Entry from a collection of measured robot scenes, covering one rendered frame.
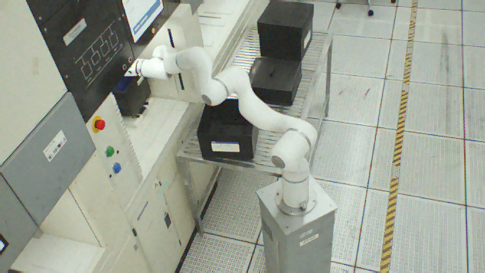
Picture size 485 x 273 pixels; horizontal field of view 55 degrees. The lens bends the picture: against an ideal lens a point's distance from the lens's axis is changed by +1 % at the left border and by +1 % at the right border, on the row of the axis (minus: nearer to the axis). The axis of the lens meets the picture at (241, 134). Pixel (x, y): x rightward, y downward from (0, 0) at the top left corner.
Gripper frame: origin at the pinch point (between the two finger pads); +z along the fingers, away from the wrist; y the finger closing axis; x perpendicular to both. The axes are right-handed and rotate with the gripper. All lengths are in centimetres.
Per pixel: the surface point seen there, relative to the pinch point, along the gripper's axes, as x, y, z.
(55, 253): -35, -86, -10
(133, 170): -21, -46, -29
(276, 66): -32, 57, -68
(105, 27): 44, -33, -30
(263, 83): -32, 40, -65
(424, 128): -117, 114, -164
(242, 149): -35, -10, -68
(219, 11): -31, 107, -15
